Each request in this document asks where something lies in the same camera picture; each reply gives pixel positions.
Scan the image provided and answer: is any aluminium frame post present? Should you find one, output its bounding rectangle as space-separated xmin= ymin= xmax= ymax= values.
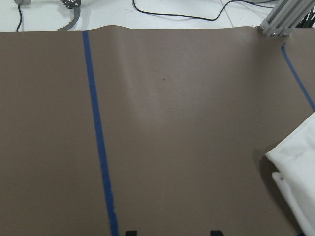
xmin=257 ymin=0 xmax=315 ymax=37

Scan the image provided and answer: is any white long-sleeve printed shirt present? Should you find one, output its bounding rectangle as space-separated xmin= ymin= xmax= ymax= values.
xmin=266 ymin=114 xmax=315 ymax=236

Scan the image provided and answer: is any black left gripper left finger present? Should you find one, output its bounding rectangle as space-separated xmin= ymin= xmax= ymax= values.
xmin=125 ymin=230 xmax=137 ymax=236

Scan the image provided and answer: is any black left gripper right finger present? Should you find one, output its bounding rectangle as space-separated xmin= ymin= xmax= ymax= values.
xmin=210 ymin=230 xmax=223 ymax=236

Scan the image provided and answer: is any green handled reacher grabber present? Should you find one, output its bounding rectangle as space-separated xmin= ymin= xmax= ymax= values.
xmin=58 ymin=0 xmax=82 ymax=31

